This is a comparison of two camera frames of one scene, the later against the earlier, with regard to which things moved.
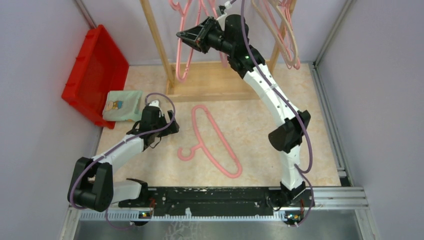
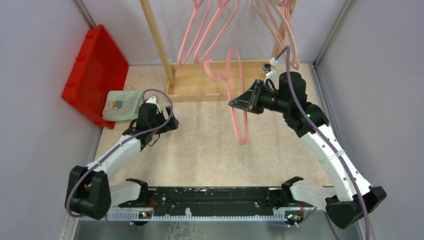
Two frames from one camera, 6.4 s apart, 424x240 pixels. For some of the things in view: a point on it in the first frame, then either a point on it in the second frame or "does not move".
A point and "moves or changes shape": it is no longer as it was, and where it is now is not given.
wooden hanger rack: (209, 81) does not move
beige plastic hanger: (295, 62) does not move
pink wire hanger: (278, 35) -> (297, 65)
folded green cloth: (123, 105) does not move
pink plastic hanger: (179, 7) moves or changes shape
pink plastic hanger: (200, 144) -> (221, 77)
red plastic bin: (100, 67) does not move
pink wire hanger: (289, 65) -> (267, 5)
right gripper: (196, 37) -> (249, 100)
